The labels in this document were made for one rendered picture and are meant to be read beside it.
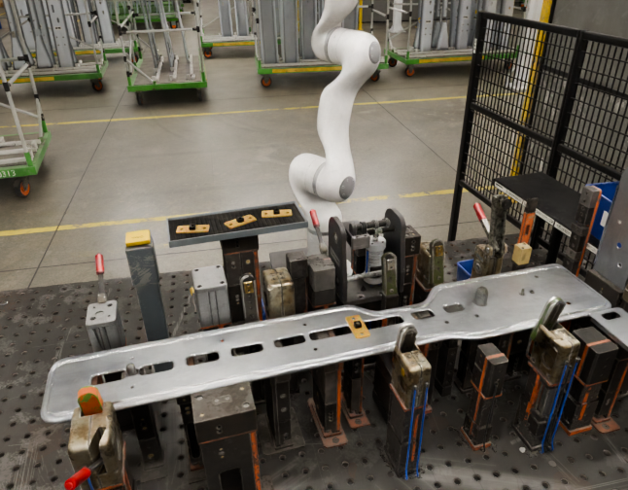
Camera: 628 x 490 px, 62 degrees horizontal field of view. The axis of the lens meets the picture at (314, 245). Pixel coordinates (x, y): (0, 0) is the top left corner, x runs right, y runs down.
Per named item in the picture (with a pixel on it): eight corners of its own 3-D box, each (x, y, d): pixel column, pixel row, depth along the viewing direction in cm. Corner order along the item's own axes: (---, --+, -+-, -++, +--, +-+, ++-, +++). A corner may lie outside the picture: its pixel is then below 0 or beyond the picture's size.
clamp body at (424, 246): (413, 363, 160) (425, 259, 141) (398, 338, 169) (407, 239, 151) (440, 356, 162) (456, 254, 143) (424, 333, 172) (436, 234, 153)
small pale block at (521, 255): (500, 349, 164) (521, 250, 146) (493, 342, 167) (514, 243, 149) (509, 347, 165) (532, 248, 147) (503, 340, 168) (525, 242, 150)
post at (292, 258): (294, 374, 156) (289, 261, 136) (290, 364, 160) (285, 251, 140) (310, 370, 157) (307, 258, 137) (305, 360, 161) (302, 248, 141)
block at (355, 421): (351, 429, 138) (354, 345, 123) (335, 394, 149) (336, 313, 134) (369, 425, 139) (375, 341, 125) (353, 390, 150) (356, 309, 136)
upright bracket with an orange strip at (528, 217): (499, 339, 168) (530, 199, 143) (497, 336, 169) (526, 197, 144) (507, 337, 169) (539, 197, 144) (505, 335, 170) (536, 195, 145)
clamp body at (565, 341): (528, 460, 129) (560, 354, 112) (501, 424, 139) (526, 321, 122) (559, 451, 132) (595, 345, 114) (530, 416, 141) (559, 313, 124)
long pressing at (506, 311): (35, 437, 101) (33, 433, 101) (52, 361, 120) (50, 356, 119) (618, 310, 134) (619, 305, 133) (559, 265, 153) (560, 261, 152)
